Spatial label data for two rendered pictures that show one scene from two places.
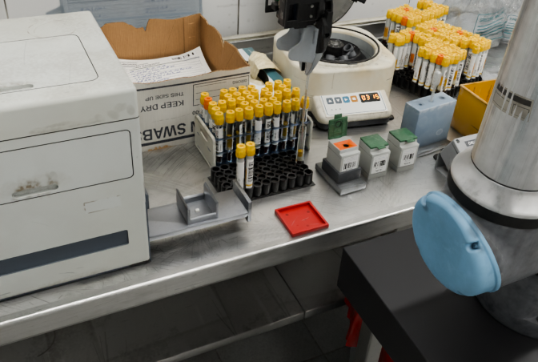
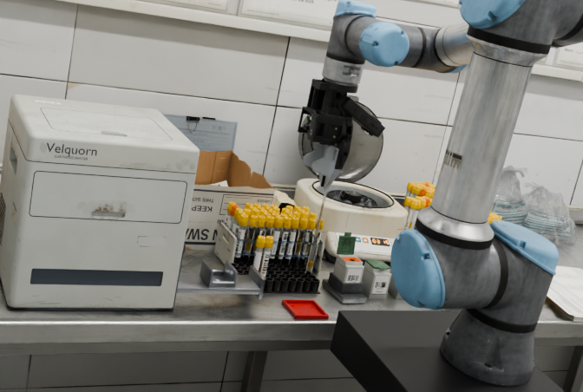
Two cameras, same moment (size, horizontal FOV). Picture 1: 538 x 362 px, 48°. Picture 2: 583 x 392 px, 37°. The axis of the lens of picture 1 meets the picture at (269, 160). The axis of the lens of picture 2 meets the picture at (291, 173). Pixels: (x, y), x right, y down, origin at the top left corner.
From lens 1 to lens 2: 0.76 m
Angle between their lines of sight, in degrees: 20
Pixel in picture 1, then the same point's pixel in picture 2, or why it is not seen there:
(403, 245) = (389, 317)
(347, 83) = (361, 225)
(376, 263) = (364, 323)
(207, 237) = (222, 306)
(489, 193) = (438, 222)
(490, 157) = (440, 198)
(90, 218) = (139, 251)
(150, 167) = not seen: hidden behind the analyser
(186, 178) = not seen: hidden behind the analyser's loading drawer
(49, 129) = (133, 166)
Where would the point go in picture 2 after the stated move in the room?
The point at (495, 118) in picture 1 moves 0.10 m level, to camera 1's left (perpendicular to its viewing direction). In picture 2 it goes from (443, 171) to (376, 157)
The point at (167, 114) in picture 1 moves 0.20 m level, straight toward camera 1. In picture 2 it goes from (196, 217) to (198, 251)
